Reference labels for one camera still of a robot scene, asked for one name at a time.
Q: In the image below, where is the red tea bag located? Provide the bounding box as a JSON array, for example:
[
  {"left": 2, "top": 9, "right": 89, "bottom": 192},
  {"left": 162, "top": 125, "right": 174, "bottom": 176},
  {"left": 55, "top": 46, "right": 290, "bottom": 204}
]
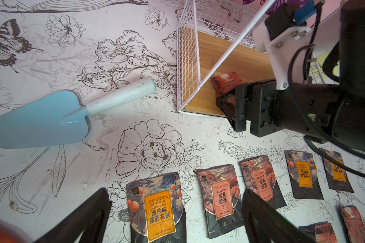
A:
[
  {"left": 194, "top": 164, "right": 244, "bottom": 239},
  {"left": 299, "top": 222, "right": 338, "bottom": 243},
  {"left": 211, "top": 72, "right": 242, "bottom": 95},
  {"left": 340, "top": 206, "right": 365, "bottom": 243},
  {"left": 238, "top": 155, "right": 287, "bottom": 209}
]

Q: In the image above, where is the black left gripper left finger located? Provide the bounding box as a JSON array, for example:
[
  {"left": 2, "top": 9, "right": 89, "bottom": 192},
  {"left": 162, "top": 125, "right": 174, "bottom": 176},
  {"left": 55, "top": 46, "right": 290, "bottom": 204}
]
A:
[{"left": 36, "top": 188, "right": 112, "bottom": 243}]

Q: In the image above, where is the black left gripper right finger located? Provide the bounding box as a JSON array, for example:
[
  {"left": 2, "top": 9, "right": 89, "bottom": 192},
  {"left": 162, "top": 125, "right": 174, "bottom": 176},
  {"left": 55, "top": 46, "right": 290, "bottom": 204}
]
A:
[{"left": 242, "top": 189, "right": 313, "bottom": 243}]

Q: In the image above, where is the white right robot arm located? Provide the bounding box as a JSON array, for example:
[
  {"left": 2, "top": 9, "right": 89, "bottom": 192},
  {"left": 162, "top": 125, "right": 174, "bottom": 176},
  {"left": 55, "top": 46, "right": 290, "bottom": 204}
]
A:
[{"left": 216, "top": 1, "right": 365, "bottom": 152}]

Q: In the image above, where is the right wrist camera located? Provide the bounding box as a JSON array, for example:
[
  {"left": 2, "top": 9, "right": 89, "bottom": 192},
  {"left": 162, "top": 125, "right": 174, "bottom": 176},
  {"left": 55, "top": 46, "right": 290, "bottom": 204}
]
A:
[{"left": 252, "top": 0, "right": 343, "bottom": 91}]

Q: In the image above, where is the white wire three-tier shelf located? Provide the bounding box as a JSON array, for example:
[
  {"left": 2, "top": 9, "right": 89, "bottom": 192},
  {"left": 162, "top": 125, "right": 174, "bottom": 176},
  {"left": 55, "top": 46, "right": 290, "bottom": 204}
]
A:
[{"left": 175, "top": 0, "right": 326, "bottom": 118}]

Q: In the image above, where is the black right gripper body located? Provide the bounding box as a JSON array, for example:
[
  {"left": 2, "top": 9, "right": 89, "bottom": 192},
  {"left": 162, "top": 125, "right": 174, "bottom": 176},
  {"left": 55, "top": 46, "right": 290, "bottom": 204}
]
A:
[{"left": 216, "top": 80, "right": 282, "bottom": 137}]

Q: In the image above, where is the orange-label tea bag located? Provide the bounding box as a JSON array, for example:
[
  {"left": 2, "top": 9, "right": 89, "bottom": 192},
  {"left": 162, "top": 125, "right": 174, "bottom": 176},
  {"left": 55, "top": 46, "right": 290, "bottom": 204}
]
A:
[
  {"left": 322, "top": 157, "right": 354, "bottom": 193},
  {"left": 284, "top": 150, "right": 323, "bottom": 199},
  {"left": 126, "top": 172, "right": 188, "bottom": 243}
]

